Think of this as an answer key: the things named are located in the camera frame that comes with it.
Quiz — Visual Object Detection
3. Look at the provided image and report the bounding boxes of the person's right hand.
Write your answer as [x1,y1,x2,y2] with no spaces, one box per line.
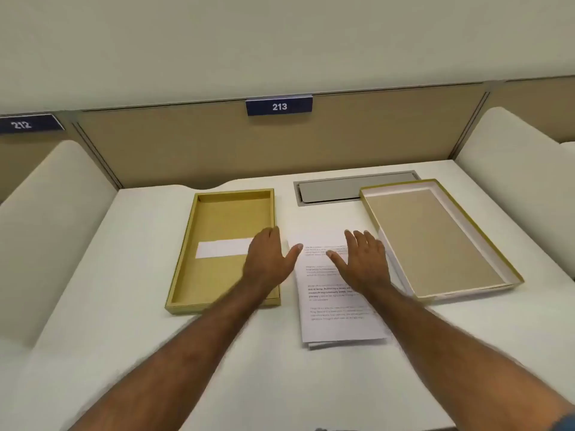
[326,229,396,296]

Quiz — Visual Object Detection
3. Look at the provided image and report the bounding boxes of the person's left hand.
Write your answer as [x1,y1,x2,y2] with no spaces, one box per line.
[242,226,304,299]

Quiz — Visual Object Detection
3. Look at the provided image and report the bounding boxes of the person's right forearm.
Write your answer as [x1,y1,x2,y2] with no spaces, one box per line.
[364,283,575,431]

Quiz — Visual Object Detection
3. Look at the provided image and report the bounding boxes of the person's left forearm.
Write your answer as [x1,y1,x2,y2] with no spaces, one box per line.
[67,285,279,431]

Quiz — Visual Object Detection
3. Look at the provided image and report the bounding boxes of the printed white paper sheet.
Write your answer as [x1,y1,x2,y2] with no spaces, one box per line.
[287,230,388,344]

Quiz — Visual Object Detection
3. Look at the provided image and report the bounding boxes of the blank white paper slip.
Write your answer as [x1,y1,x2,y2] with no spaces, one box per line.
[195,238,255,260]

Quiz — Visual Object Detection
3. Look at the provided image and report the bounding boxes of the gold cardboard box base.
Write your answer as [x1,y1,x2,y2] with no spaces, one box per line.
[164,189,282,315]

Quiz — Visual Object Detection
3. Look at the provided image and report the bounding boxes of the gold cardboard box lid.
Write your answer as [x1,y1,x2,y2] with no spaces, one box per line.
[359,178,525,303]

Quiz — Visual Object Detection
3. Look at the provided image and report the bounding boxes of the wide beige partition panel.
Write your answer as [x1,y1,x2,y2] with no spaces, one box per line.
[72,81,491,190]

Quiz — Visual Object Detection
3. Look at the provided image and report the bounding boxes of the blue desk number sign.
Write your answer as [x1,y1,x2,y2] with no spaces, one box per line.
[0,113,65,135]
[245,94,314,117]

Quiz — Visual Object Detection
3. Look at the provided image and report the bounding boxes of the white curved side divider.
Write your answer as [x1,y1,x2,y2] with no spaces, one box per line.
[0,140,119,347]
[455,106,575,281]

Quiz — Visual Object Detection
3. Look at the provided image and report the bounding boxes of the grey desk cable hatch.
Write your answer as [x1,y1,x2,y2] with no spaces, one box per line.
[293,171,422,207]

